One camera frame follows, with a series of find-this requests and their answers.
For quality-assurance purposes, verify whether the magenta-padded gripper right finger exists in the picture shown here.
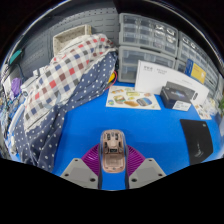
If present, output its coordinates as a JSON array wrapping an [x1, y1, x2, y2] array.
[[124, 143, 167, 190]]

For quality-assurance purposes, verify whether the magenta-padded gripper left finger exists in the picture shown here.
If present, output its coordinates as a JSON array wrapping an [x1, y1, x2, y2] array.
[[60, 143, 104, 190]]

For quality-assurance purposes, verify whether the transparent pink computer mouse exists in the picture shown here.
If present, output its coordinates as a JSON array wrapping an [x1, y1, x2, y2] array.
[[99, 129, 126, 174]]

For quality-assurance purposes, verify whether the black mouse pad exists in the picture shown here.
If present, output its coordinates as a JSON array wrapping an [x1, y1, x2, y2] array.
[[179, 118, 214, 166]]

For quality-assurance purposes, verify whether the navy polka dot cloth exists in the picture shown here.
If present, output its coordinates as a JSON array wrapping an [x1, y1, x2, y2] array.
[[13, 51, 118, 173]]

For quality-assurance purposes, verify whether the food sticker sheet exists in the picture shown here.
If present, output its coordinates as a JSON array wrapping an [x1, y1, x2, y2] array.
[[105, 85, 162, 111]]

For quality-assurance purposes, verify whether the small black box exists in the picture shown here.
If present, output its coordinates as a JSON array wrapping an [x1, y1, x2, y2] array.
[[159, 81, 196, 112]]

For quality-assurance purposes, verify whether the yellow object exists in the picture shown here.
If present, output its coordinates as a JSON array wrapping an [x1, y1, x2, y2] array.
[[108, 71, 117, 84]]

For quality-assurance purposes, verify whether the long white keyboard box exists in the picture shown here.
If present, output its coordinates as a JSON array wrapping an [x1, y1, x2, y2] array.
[[134, 59, 210, 106]]

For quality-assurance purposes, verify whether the red blue checked cloth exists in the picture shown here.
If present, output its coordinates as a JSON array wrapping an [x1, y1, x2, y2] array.
[[23, 33, 118, 131]]

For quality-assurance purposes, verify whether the white blue tissue pack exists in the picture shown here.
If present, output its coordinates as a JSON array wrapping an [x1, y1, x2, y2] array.
[[206, 96, 221, 113]]

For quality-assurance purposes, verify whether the purple bag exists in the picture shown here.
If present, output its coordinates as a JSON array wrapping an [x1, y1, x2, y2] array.
[[9, 77, 23, 98]]

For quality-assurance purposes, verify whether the yellow blue-framed sign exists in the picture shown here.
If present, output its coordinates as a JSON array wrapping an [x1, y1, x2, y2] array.
[[184, 59, 208, 84]]

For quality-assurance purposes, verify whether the cream woven basket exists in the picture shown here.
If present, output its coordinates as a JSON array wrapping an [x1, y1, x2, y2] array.
[[52, 24, 93, 54]]

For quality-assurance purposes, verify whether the teal wall-mounted object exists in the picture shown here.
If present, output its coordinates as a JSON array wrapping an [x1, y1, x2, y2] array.
[[9, 49, 23, 65]]

